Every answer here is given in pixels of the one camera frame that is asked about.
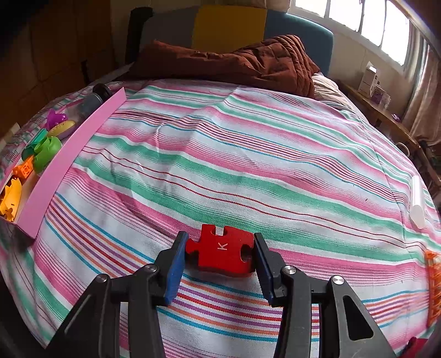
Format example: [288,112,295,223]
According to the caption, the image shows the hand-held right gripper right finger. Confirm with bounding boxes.
[254,233,397,358]

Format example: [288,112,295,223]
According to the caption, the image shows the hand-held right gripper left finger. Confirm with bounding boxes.
[52,231,189,358]

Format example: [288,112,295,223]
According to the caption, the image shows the red puzzle piece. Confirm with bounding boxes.
[185,224,256,278]

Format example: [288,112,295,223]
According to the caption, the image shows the pink white shallow box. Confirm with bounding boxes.
[0,87,126,240]

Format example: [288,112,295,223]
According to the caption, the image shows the lime green round toy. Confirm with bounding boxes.
[33,137,63,173]

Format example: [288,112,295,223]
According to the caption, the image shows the yellow jagged plastic toy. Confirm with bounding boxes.
[0,179,23,221]

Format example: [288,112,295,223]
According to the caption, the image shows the yellow carved oval toy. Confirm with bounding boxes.
[46,120,77,139]

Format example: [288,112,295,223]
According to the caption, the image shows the orange toy block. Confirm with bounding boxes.
[13,155,35,180]

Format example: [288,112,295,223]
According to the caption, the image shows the grey bottle black cap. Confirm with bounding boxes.
[67,83,112,121]

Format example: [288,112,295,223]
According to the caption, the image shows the green toy block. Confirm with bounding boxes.
[21,129,49,161]

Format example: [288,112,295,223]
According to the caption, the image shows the magenta spinning top toy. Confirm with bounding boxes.
[46,109,68,129]

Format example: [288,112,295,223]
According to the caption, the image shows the striped pink green bedsheet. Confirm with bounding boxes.
[0,78,441,358]

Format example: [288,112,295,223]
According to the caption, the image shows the white plastic tube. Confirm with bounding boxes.
[410,175,428,229]

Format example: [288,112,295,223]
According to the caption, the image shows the orange ridged plastic toy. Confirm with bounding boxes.
[424,251,441,327]

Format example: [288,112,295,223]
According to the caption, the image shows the red plastic object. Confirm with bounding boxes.
[408,337,429,358]

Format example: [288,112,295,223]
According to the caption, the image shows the pale pillow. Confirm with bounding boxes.
[312,72,352,111]

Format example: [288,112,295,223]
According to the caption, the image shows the wooden side table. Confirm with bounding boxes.
[339,79,421,148]

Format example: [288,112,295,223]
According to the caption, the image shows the brown quilted duvet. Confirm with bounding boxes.
[129,34,321,99]

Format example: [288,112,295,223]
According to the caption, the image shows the white carton box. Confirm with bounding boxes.
[357,62,380,95]

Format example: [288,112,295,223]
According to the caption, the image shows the black rolled mat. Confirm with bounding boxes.
[125,7,154,64]

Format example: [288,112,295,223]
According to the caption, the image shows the beige patterned curtain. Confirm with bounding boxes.
[403,31,441,138]

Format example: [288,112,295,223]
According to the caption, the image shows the grey yellow blue headboard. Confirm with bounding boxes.
[139,5,334,76]

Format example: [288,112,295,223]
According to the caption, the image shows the wooden wardrobe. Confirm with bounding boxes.
[0,0,131,138]

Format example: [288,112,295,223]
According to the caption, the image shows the window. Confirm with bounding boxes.
[286,0,431,74]

